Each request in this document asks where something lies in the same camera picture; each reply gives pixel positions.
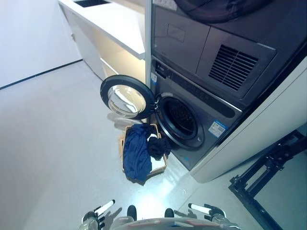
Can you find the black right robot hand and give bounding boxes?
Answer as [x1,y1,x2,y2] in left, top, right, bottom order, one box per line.
[174,203,225,225]

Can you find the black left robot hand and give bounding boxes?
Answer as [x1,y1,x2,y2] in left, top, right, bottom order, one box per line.
[83,200,123,228]

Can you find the brown woven laundry basket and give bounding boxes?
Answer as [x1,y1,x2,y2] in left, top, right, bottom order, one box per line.
[119,124,168,180]

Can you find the grey front-load washing machine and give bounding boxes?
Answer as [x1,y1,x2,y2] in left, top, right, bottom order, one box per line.
[150,56,243,171]

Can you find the round washing machine door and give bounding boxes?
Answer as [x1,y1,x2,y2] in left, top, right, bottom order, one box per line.
[100,74,160,120]

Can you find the black left robot foot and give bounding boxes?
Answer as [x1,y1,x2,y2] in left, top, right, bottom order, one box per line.
[127,205,138,220]

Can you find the robot torso and legs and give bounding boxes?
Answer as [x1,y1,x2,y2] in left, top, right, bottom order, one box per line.
[112,215,204,230]

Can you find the blue garment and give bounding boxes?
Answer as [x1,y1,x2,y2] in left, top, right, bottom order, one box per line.
[123,123,158,187]

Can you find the black garment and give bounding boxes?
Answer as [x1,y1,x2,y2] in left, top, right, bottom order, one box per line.
[148,137,172,161]

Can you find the blue white energy label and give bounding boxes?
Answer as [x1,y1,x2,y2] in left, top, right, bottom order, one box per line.
[208,119,227,135]

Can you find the white appliance cabinet panel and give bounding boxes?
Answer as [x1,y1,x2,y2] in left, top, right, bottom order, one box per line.
[191,68,307,184]

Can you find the grey dryer with vent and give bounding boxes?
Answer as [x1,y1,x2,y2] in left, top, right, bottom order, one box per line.
[151,0,307,101]

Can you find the white counter cabinet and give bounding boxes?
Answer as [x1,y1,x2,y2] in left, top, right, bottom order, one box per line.
[58,0,147,80]

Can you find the black sink basin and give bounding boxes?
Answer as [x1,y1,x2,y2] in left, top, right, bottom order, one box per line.
[73,0,111,8]

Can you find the black metal frame stand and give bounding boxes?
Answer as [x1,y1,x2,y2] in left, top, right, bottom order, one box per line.
[228,130,307,230]

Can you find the silver vertical cabinet post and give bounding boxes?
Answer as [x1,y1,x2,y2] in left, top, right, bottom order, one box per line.
[143,0,154,113]

